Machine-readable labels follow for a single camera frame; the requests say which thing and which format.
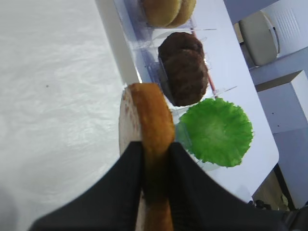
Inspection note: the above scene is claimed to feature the cream metal tray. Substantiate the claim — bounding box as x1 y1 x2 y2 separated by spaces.
95 0 142 85

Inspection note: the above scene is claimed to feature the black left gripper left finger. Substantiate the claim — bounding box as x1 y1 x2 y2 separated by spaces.
30 141 143 231

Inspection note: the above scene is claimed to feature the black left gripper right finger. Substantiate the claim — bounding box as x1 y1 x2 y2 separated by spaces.
168 142 288 231

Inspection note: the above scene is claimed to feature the white paper liner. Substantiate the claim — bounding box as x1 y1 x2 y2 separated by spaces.
0 0 123 231

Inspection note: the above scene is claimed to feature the beige chair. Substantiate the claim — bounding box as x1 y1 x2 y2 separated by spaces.
238 11 281 69

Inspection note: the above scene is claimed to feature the brown meat patty rear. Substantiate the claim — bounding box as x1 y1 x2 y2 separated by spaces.
158 32 205 62

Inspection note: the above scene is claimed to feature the brown meat patty front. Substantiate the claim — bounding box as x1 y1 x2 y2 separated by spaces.
163 50 208 106

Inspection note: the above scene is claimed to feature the white cabinet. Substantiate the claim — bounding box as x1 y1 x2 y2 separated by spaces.
255 69 308 210

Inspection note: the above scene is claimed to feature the bun bottom slice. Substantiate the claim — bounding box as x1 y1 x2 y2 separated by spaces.
119 83 175 231

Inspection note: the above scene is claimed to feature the bun top left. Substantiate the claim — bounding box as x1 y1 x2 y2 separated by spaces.
142 0 182 27

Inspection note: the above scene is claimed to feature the green lettuce leaf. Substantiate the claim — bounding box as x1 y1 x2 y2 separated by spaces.
177 98 254 167

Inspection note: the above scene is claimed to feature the right clear acrylic rack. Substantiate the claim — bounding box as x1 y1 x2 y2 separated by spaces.
113 0 241 171

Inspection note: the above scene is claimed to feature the brown meat patty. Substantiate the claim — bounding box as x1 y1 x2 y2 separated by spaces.
163 50 208 106
158 32 205 62

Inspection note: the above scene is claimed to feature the red rack strip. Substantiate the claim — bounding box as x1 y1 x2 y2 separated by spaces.
190 27 218 99

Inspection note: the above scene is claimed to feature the bun top right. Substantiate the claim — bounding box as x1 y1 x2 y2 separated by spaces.
168 0 196 28

